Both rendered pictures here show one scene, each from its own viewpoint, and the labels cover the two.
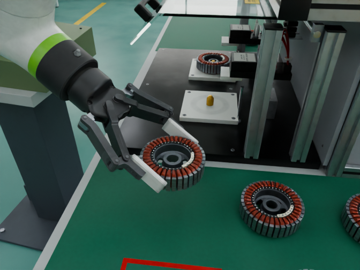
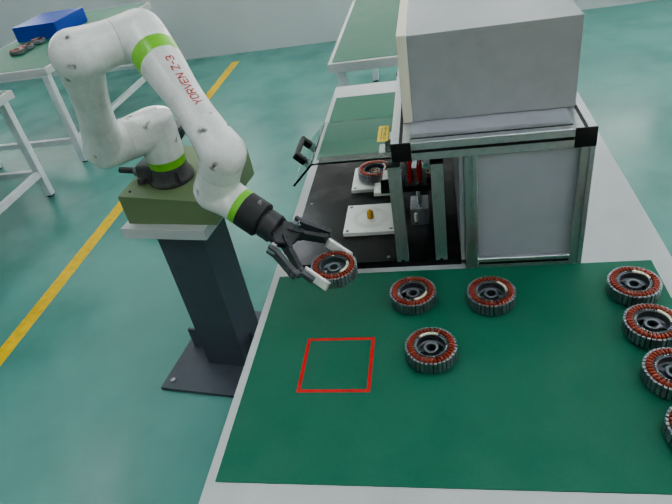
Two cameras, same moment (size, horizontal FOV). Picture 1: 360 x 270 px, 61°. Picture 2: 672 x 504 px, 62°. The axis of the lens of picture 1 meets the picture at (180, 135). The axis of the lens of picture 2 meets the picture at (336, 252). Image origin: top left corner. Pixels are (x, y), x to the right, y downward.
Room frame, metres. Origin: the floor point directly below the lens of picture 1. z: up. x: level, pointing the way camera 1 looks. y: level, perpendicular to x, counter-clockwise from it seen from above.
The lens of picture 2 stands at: (-0.66, -0.12, 1.67)
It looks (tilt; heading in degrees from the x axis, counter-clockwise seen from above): 36 degrees down; 7
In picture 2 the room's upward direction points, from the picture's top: 11 degrees counter-clockwise
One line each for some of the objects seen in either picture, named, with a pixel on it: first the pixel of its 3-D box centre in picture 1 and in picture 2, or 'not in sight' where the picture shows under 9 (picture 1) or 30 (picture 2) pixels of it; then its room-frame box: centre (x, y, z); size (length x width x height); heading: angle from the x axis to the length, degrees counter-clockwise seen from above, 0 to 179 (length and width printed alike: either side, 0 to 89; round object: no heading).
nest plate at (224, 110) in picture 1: (209, 106); (370, 219); (0.73, -0.08, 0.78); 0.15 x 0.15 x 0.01; 83
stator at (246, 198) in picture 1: (270, 207); (413, 295); (0.38, -0.17, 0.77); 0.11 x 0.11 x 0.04
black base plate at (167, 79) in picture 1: (216, 91); (379, 202); (0.85, -0.11, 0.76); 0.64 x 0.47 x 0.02; 173
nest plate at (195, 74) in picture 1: (212, 69); (376, 178); (0.97, -0.11, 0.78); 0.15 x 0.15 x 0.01; 83
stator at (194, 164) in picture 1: (172, 161); (334, 269); (0.40, 0.01, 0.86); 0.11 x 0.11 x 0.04
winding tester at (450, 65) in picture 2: not in sight; (479, 42); (0.80, -0.41, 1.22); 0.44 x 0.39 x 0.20; 173
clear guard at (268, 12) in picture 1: (218, 14); (360, 148); (0.67, -0.08, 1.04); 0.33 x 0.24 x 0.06; 83
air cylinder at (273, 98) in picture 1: (264, 102); (419, 209); (0.71, -0.23, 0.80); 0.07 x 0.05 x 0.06; 173
